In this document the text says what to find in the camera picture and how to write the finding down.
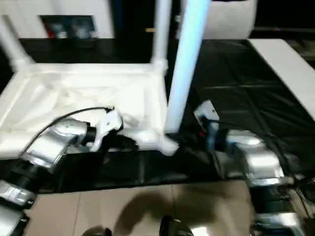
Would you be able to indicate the white plastic table top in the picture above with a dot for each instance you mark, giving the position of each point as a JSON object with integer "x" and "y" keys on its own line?
{"x": 73, "y": 93}

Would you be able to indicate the white plastic table leg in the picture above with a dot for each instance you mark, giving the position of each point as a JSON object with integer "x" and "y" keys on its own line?
{"x": 11, "y": 41}
{"x": 187, "y": 61}
{"x": 161, "y": 32}

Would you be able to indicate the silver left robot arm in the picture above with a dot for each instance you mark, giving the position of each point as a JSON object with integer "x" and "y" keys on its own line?
{"x": 49, "y": 145}

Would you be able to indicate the black work mat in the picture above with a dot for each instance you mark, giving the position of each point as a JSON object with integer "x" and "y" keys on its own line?
{"x": 246, "y": 73}

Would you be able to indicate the black right robot foot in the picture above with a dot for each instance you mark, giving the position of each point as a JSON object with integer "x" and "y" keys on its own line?
{"x": 172, "y": 227}

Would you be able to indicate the grey cushion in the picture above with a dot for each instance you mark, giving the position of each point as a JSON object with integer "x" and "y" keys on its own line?
{"x": 231, "y": 19}

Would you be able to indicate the black cabinet with gold label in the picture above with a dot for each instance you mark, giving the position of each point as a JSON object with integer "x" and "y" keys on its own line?
{"x": 140, "y": 22}

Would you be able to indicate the red bottle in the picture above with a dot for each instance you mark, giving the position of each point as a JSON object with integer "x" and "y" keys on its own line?
{"x": 50, "y": 30}

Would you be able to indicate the black bar with red light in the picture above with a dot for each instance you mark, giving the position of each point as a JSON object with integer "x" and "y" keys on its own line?
{"x": 283, "y": 29}

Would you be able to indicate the white sideboard with glass doors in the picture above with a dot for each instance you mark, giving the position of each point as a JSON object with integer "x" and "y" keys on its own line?
{"x": 61, "y": 9}

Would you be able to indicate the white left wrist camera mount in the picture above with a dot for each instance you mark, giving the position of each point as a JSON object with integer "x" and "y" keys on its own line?
{"x": 108, "y": 127}

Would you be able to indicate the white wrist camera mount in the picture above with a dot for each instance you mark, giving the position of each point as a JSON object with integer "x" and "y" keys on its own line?
{"x": 108, "y": 127}
{"x": 206, "y": 113}

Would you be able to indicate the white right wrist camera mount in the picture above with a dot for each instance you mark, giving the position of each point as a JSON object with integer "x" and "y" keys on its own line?
{"x": 206, "y": 113}

